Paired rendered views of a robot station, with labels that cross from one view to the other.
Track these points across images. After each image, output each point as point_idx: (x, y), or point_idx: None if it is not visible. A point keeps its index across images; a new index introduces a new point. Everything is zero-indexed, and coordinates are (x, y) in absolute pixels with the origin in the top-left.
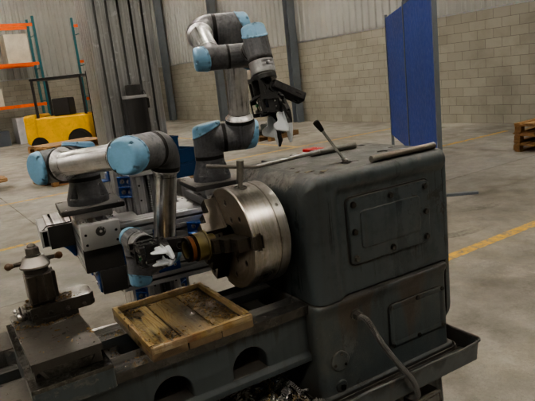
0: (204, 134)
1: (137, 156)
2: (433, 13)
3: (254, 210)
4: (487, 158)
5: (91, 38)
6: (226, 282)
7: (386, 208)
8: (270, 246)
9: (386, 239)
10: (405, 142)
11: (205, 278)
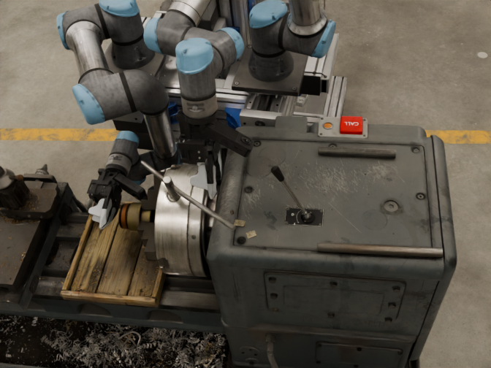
0: (256, 28)
1: (87, 117)
2: None
3: (165, 235)
4: None
5: None
6: (426, 35)
7: (324, 291)
8: (177, 268)
9: (320, 309)
10: None
11: (410, 15)
